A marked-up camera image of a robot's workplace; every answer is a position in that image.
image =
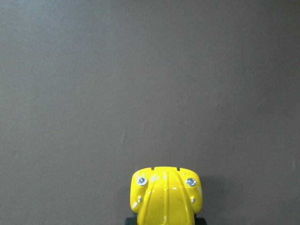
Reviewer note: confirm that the yellow beetle toy car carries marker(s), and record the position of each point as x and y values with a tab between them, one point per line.
165	195

